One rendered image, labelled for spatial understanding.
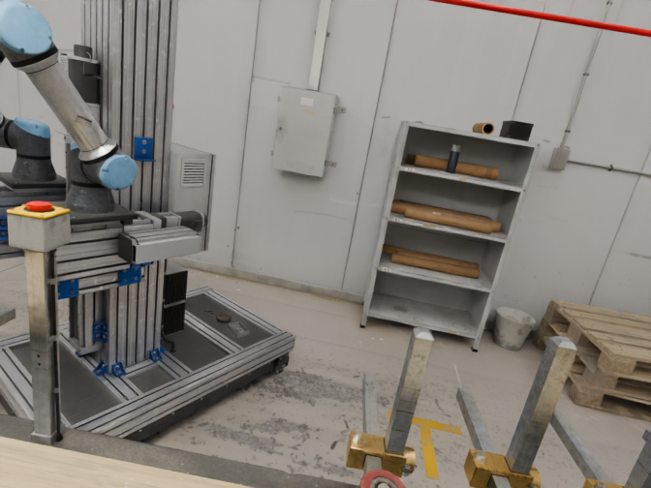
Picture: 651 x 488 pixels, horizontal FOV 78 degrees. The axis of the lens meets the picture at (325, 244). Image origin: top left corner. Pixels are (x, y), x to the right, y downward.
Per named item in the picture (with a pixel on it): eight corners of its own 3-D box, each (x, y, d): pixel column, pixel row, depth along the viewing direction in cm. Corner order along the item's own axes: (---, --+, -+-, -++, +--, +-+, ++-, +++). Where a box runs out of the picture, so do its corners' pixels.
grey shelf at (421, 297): (361, 303, 354) (400, 121, 310) (465, 324, 348) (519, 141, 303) (359, 327, 312) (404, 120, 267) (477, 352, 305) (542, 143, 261)
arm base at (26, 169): (47, 173, 178) (46, 151, 175) (62, 181, 170) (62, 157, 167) (6, 173, 166) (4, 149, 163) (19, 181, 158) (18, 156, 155)
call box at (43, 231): (37, 240, 80) (35, 201, 78) (71, 246, 80) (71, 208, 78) (8, 250, 74) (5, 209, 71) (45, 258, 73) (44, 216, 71)
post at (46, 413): (46, 427, 92) (38, 239, 79) (67, 431, 92) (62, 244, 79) (30, 442, 88) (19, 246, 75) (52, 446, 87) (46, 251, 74)
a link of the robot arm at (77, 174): (100, 175, 146) (100, 137, 143) (119, 184, 139) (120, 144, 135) (63, 176, 137) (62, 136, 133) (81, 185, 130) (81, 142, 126)
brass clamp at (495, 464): (462, 464, 87) (468, 445, 85) (525, 476, 86) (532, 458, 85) (470, 489, 81) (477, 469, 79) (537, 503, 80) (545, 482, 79)
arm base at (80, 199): (102, 201, 151) (103, 174, 148) (123, 211, 143) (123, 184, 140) (57, 203, 139) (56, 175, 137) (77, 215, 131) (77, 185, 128)
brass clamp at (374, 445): (346, 446, 88) (350, 427, 86) (408, 458, 87) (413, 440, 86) (345, 469, 82) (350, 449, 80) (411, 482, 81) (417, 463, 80)
